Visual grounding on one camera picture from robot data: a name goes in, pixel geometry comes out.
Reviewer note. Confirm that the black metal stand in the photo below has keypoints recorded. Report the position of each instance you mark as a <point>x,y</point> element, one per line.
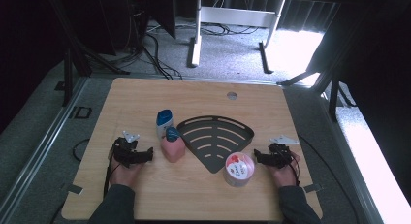
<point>333,98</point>
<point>68,75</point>

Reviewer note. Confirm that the grey tape piece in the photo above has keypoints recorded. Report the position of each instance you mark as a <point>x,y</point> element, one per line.
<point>312,187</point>
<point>73,188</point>

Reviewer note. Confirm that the dark computer tower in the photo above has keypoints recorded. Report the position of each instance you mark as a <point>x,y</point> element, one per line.
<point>122,20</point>

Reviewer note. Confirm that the pink pump bottle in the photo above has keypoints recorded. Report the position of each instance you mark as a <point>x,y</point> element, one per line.
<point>173,149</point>

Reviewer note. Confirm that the grey metal floor rail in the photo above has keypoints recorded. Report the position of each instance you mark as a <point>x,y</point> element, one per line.
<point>42,143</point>
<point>352,159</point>

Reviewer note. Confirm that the person's left hand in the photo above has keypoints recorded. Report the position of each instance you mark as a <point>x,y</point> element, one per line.
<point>124,176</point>

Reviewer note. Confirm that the person's right hand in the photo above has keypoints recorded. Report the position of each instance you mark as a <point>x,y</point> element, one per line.
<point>287,176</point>

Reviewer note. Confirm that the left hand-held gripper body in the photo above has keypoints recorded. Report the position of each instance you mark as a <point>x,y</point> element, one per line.
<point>124,151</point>

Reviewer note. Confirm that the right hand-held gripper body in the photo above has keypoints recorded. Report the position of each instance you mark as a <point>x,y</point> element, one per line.
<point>280,154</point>

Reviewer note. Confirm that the pink round container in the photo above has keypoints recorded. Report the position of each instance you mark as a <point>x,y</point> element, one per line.
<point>239,169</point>

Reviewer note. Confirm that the grey table grommet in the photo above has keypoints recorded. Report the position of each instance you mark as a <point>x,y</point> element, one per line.
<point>232,95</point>

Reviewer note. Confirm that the white desk frame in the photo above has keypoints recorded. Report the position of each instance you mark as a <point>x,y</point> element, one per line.
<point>237,16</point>

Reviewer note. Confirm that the white bottle with blue cap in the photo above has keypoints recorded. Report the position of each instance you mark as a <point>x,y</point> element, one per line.
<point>164,119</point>

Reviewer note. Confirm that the black corner shelf rack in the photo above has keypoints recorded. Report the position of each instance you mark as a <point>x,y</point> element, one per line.
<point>214,146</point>

